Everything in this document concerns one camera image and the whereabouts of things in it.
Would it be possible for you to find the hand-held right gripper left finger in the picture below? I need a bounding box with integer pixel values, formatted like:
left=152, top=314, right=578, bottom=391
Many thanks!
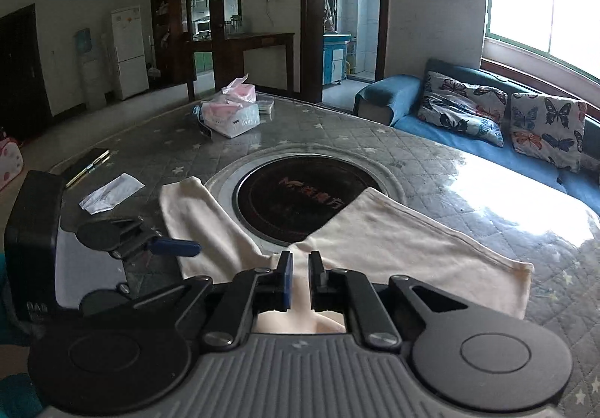
left=132, top=250, right=294, bottom=350

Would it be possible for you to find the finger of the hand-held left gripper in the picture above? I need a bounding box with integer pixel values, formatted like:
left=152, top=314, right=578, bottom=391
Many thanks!
left=110, top=217, right=202, bottom=259

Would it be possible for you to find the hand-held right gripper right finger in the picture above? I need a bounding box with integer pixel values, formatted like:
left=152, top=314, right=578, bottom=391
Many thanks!
left=308, top=250, right=463, bottom=350

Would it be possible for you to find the cream cloth garment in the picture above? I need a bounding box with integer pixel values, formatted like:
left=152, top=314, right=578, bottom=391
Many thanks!
left=159, top=177, right=535, bottom=335

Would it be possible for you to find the pink and white bag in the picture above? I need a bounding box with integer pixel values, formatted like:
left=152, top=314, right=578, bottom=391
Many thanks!
left=0, top=127, right=24, bottom=190

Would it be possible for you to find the crumpled white paper wrapper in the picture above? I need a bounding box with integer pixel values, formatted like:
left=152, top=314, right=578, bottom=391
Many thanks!
left=78, top=173, right=146, bottom=215

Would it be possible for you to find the round black induction cooktop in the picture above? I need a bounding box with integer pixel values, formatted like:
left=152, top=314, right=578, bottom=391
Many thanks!
left=234, top=157, right=377, bottom=246

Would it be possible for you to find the white and pink package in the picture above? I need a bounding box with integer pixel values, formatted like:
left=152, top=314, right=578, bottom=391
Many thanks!
left=192, top=99, right=261, bottom=139

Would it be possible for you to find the pink tissue pack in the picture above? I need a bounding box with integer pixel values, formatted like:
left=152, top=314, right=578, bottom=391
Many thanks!
left=220, top=75, right=258, bottom=106

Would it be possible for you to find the dark wooden door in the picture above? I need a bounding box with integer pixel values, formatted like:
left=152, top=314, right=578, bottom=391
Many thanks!
left=0, top=3, right=51, bottom=143

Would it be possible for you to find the water dispenser with blue bottle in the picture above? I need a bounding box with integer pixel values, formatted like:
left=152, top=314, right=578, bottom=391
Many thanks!
left=74, top=27, right=105, bottom=108

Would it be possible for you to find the white refrigerator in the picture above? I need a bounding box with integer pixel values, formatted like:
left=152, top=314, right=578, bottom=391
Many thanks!
left=111, top=6, right=150, bottom=101

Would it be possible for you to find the blue sofa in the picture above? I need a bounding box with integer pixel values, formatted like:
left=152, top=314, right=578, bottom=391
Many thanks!
left=353, top=58, right=600, bottom=213

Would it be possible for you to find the dark wooden console table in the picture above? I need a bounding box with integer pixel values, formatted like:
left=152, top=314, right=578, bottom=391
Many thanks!
left=186, top=32, right=296, bottom=103

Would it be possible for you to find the blue bathroom cabinet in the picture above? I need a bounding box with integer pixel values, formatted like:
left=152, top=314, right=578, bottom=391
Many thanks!
left=323, top=33, right=351, bottom=84

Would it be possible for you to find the butterfly print pillow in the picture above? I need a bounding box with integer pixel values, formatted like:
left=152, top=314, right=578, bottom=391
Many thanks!
left=417, top=71, right=508, bottom=148
left=509, top=92, right=588, bottom=172

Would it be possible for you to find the dark wooden display cabinet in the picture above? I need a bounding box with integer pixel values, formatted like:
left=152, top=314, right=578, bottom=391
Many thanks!
left=149, top=0, right=243, bottom=87

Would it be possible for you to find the dark wooden door frame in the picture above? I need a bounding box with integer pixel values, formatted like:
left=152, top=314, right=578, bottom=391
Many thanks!
left=300, top=0, right=391, bottom=103

